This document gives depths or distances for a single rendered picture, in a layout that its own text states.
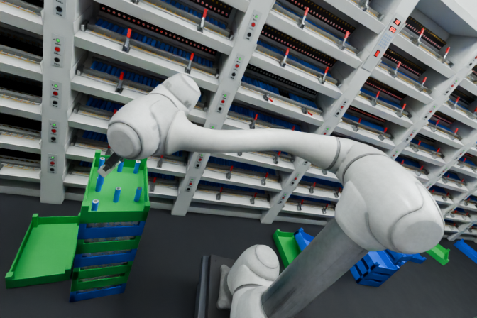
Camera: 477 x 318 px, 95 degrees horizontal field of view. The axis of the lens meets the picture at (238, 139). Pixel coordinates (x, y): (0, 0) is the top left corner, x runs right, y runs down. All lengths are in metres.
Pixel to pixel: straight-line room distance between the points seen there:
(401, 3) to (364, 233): 1.19
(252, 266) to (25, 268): 0.96
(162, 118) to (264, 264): 0.68
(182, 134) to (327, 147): 0.38
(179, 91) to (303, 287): 0.59
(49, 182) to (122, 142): 1.10
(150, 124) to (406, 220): 0.49
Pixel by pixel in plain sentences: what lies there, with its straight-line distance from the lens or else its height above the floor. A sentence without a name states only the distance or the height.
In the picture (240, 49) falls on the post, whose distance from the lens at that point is 1.09.
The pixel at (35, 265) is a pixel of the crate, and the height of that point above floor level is 0.00.
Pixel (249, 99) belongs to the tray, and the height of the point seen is 0.91.
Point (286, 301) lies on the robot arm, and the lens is 0.75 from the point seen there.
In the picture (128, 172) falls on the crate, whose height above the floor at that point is 0.48.
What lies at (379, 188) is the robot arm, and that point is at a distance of 0.53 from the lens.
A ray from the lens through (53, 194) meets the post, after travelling 1.57.
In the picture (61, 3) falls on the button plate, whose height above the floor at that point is 1.02.
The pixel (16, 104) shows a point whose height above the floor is 0.55.
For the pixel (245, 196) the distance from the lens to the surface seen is 1.67.
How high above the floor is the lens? 1.18
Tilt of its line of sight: 24 degrees down
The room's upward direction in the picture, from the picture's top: 25 degrees clockwise
